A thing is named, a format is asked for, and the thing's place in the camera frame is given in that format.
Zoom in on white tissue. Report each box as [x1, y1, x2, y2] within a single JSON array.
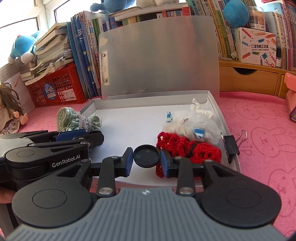
[[190, 97, 214, 118]]

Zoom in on row of small books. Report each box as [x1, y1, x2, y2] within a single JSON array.
[[109, 6, 192, 26]]

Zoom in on green checked cloth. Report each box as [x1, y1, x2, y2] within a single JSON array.
[[57, 107, 102, 135]]

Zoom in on pink printed blanket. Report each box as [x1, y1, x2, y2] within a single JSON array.
[[0, 91, 296, 237]]

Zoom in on clear plastic jar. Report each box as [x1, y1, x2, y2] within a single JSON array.
[[248, 6, 265, 29]]

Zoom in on grey cardboard box with lid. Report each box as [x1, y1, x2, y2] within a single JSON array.
[[76, 15, 242, 188]]

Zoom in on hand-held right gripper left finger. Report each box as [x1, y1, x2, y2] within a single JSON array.
[[54, 147, 134, 197]]

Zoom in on red crocheted piece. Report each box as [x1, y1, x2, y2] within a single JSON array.
[[154, 132, 222, 178]]

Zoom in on blue plush animal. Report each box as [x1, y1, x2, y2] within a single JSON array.
[[90, 0, 137, 14]]

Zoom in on black plastic cap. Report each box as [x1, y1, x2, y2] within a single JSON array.
[[133, 144, 161, 168]]

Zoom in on row of tall thin books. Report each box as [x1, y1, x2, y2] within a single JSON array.
[[70, 13, 116, 100]]

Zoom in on pink toy house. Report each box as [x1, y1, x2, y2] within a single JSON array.
[[284, 72, 296, 122]]

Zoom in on wooden drawer organizer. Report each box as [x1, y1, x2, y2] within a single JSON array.
[[218, 58, 296, 99]]

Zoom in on blue round plush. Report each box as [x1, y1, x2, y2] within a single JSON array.
[[223, 0, 250, 26]]

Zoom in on white fluffy plush toy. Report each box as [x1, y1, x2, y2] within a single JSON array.
[[162, 111, 222, 145]]

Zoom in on stack of worn books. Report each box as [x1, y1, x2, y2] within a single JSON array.
[[20, 22, 75, 86]]

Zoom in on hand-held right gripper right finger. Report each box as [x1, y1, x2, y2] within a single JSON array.
[[159, 148, 242, 197]]

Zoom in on blue cat plush toy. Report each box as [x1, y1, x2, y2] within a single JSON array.
[[8, 30, 44, 64]]

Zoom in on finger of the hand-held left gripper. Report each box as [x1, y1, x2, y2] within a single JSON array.
[[0, 130, 89, 141], [28, 130, 104, 149]]

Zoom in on brown-haired doll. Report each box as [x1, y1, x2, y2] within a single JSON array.
[[0, 82, 28, 136]]

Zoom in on black binder clip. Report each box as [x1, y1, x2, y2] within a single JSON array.
[[220, 130, 248, 164]]

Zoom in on white grid board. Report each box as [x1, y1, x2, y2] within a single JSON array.
[[0, 59, 26, 85]]

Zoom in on red plastic basket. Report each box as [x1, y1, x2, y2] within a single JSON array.
[[25, 62, 87, 108]]

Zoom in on row of colourful upright books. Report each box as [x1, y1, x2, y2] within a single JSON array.
[[187, 0, 296, 71]]

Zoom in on white printed carton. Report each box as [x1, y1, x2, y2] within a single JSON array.
[[235, 27, 277, 67]]

